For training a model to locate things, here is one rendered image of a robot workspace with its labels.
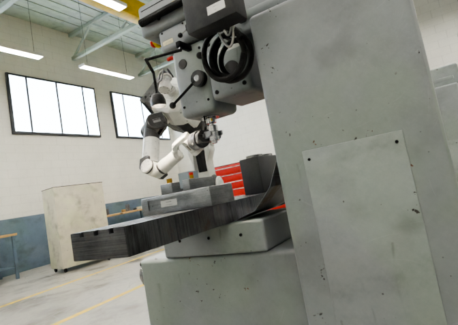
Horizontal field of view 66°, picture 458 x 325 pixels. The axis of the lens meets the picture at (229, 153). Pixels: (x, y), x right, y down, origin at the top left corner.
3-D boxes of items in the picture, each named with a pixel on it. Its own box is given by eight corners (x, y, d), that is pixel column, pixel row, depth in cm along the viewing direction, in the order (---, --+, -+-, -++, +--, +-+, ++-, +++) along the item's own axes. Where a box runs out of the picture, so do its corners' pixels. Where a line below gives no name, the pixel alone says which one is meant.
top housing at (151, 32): (140, 39, 165) (135, 7, 167) (176, 52, 188) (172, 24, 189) (225, -4, 141) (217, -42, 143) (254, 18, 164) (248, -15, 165)
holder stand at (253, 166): (245, 195, 185) (238, 158, 187) (267, 190, 202) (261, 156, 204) (264, 192, 178) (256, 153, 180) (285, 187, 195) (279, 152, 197)
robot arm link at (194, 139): (196, 126, 160) (185, 131, 169) (200, 147, 159) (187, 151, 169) (219, 125, 167) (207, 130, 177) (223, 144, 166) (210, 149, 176)
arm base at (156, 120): (150, 145, 206) (136, 131, 205) (165, 133, 213) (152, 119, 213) (157, 133, 193) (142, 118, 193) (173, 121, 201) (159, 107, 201)
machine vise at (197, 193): (142, 217, 142) (138, 189, 143) (168, 210, 154) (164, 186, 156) (212, 206, 123) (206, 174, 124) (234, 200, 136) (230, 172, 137)
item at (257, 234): (163, 259, 153) (159, 231, 154) (209, 241, 183) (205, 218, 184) (267, 251, 128) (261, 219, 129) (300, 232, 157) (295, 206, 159)
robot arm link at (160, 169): (172, 157, 176) (145, 180, 182) (185, 164, 184) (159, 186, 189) (165, 143, 182) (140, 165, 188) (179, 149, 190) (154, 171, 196)
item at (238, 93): (212, 101, 146) (201, 41, 148) (240, 107, 167) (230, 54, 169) (252, 87, 136) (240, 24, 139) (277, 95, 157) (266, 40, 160)
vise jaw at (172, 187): (161, 195, 136) (159, 184, 137) (186, 191, 149) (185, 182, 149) (172, 193, 133) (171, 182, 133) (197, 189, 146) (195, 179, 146)
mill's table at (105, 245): (73, 261, 103) (69, 234, 104) (260, 205, 210) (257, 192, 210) (128, 257, 91) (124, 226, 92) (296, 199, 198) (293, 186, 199)
